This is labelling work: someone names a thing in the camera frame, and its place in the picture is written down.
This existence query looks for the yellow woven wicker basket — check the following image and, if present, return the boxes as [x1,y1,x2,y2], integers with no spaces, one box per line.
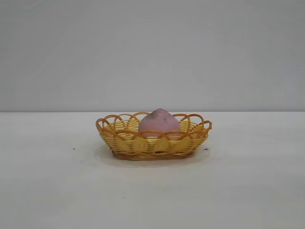
[95,110,213,161]

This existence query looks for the pink peach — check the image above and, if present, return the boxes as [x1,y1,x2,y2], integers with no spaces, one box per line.
[138,108,182,140]

